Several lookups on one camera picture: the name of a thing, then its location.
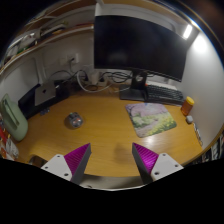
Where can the white earbuds case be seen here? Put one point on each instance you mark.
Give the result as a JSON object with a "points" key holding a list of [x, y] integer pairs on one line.
{"points": [[189, 119]]}

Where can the black computer monitor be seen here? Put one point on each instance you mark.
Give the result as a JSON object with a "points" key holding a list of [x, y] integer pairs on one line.
{"points": [[136, 43]]}

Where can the orange jar with yellow lid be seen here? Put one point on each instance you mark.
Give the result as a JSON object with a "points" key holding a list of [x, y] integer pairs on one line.
{"points": [[187, 106]]}

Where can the floral printed mouse pad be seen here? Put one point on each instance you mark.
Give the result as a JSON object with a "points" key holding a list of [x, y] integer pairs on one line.
{"points": [[150, 119]]}

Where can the small blue card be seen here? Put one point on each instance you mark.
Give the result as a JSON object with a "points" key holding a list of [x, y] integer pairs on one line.
{"points": [[44, 112]]}

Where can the colourful snack packages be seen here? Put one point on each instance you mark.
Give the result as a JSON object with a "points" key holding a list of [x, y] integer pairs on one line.
{"points": [[6, 143]]}

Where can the black desk stand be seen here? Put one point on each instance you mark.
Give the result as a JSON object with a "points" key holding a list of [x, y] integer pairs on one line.
{"points": [[27, 103]]}

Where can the wooden wall shelf unit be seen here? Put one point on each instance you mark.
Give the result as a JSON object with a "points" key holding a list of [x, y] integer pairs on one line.
{"points": [[50, 31]]}

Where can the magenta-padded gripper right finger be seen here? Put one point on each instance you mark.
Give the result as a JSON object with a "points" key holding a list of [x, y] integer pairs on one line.
{"points": [[148, 160]]}

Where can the bright lamp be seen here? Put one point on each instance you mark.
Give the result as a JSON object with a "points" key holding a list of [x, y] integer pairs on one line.
{"points": [[187, 31]]}

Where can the pale green container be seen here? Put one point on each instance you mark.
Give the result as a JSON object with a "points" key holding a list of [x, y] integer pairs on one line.
{"points": [[15, 121]]}

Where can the transparent computer mouse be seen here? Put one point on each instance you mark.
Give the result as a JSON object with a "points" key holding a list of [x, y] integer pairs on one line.
{"points": [[74, 120]]}

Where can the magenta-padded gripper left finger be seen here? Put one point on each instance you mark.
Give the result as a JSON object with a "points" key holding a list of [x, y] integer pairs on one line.
{"points": [[76, 160]]}

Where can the white wall outlet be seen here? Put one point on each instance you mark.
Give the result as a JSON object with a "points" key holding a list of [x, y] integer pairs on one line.
{"points": [[71, 59]]}

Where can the black keyboard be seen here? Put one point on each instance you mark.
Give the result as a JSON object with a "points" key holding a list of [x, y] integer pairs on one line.
{"points": [[165, 94]]}

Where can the dark pen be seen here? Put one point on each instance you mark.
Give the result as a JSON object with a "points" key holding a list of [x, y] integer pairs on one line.
{"points": [[198, 133]]}

